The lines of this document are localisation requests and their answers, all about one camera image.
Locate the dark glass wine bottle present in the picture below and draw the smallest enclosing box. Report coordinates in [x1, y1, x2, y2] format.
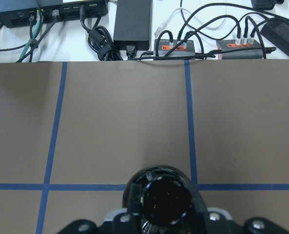
[122, 165, 203, 234]

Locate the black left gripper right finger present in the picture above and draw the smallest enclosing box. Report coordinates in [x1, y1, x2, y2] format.
[188, 180, 208, 219]

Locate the orange grey usb hub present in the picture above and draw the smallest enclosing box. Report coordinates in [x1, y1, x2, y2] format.
[153, 39, 195, 60]

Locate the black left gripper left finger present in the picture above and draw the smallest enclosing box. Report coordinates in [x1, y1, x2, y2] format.
[127, 183, 142, 234]

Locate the black phone stand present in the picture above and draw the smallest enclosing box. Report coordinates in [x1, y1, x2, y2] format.
[260, 20, 289, 57]

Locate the black mini computer box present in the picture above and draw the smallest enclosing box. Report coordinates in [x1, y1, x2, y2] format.
[0, 0, 108, 28]

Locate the black power adapter brick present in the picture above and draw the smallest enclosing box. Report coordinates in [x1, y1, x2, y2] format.
[113, 0, 153, 51]

